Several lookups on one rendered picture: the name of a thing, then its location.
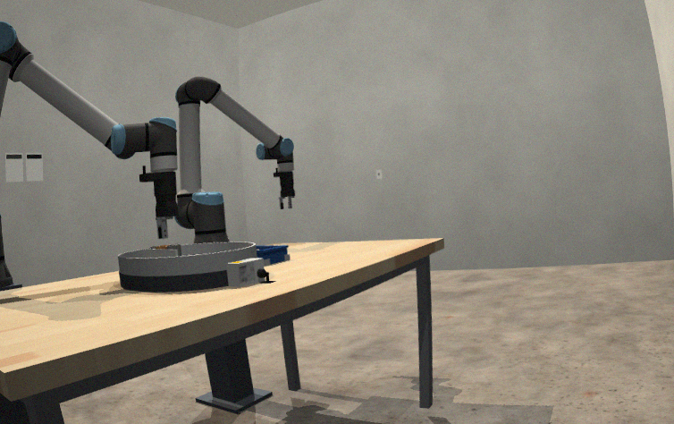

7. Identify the white control box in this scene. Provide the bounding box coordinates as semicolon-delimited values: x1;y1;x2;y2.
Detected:
226;257;272;289

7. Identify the blue crate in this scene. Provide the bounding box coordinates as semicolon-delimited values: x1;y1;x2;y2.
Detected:
256;244;291;266

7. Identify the wooden table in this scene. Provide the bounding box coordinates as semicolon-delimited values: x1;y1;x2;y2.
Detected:
0;236;445;424

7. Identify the grey turntable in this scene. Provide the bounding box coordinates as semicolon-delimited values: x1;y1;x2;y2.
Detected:
117;241;257;293

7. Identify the white wall sheet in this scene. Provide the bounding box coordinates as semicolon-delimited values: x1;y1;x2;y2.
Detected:
4;153;25;183
25;153;45;183

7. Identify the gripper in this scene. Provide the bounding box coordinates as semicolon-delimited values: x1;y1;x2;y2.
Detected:
278;171;296;210
152;171;179;239

